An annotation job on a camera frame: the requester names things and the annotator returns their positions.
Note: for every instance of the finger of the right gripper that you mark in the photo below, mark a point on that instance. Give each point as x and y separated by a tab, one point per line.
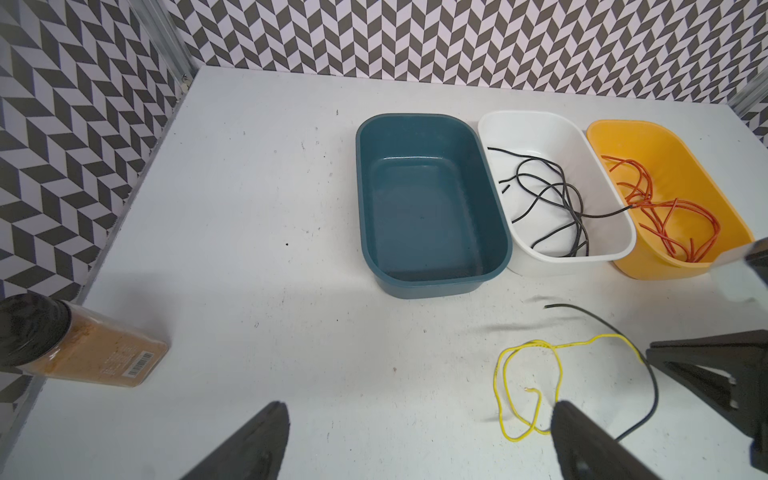
728	372

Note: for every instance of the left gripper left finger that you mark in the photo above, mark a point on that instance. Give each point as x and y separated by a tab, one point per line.
255	451

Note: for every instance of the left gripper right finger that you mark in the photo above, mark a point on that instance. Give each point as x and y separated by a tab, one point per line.
585	451

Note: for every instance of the yellow tray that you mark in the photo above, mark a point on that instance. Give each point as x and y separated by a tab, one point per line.
683	220

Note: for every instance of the white tray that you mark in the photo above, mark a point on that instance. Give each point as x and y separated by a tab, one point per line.
563	212

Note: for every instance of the left spice jar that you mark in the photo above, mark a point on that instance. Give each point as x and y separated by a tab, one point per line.
56	339

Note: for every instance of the dark teal tray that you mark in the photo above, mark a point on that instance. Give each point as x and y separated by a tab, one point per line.
431	221

